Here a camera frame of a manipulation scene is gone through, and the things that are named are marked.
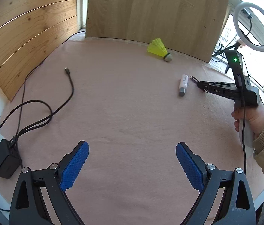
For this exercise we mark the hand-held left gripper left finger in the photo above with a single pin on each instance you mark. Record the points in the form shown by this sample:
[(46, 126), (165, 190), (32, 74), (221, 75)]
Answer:
[(74, 166)]

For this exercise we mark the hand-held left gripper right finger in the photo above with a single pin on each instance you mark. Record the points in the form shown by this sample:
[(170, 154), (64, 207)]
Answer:
[(189, 166)]

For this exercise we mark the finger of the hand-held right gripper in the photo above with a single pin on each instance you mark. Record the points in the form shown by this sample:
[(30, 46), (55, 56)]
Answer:
[(216, 90)]

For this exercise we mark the small white pink bottle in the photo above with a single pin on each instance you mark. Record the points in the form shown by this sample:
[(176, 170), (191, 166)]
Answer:
[(183, 84)]

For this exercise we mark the person's right hand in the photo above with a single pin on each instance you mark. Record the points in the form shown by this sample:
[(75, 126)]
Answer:
[(253, 119)]

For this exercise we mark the black tripod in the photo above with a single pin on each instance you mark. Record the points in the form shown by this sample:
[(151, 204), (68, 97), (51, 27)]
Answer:
[(227, 68)]

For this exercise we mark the black power adapter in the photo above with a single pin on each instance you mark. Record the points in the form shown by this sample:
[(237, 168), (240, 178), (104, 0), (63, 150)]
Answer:
[(5, 159)]

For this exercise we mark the yellow shuttlecock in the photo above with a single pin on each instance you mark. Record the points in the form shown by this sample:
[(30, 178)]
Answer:
[(157, 48)]

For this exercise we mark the black webcam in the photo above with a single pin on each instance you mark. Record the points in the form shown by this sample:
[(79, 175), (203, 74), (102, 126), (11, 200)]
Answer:
[(246, 13)]

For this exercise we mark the large light oak board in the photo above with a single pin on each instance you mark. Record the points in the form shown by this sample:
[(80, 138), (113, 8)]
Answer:
[(157, 14)]

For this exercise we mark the pine slat board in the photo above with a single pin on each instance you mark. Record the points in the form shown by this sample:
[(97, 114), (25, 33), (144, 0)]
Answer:
[(28, 39)]

